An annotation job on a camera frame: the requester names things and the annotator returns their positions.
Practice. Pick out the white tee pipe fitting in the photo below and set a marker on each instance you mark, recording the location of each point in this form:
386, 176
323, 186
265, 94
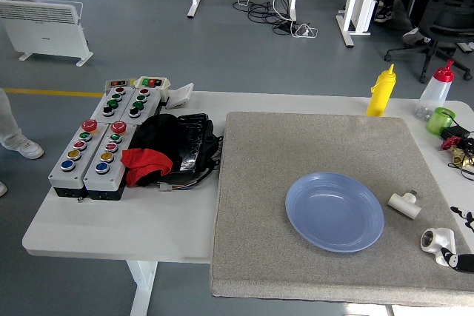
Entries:
404, 205

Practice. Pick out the glossy black tray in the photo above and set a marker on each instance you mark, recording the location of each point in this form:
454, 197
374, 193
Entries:
190, 142

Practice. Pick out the five-button control box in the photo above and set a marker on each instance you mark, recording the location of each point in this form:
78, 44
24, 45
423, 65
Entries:
74, 164
105, 169

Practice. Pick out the black power adapter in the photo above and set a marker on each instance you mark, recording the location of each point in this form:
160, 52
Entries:
456, 131

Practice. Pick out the green translucent cup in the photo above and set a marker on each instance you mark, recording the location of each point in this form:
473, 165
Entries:
438, 121

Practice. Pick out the grey-brown mat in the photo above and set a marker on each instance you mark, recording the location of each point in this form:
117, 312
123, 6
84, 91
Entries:
281, 168

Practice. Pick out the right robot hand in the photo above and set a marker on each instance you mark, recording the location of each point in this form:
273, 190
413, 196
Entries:
458, 262

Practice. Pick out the white panel heater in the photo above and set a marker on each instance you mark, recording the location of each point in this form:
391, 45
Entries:
44, 31

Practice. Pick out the white table leg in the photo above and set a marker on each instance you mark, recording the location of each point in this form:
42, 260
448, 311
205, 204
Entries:
142, 286

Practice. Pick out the red cloth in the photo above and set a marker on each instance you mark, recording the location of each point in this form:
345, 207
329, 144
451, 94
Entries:
146, 162

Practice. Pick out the black office chair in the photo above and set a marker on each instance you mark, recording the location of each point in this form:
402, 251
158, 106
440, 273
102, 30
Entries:
448, 16

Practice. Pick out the four-button control box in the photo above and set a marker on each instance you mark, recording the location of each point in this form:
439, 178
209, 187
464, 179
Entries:
111, 103
139, 105

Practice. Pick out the white desk frame with panel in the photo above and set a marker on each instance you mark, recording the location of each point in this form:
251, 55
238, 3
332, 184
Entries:
361, 1

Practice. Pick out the clear squeeze bottle red cap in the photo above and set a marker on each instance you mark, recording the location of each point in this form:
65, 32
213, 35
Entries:
435, 94

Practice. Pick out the blue plate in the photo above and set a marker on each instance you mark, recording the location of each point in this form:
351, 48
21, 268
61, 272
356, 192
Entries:
333, 214

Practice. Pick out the white wall switch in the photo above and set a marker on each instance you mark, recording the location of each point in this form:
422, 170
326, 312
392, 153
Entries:
179, 95

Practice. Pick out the yellow squeeze bottle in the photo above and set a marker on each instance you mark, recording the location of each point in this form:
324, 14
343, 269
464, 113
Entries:
381, 94

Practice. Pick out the white elbow pipe fitting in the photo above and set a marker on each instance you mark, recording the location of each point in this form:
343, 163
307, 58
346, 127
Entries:
437, 238

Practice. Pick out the cream three-button switch box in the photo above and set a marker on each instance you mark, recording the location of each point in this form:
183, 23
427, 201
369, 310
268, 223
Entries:
152, 84

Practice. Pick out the small grey switch box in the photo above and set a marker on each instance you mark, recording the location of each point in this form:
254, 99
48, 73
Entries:
118, 83

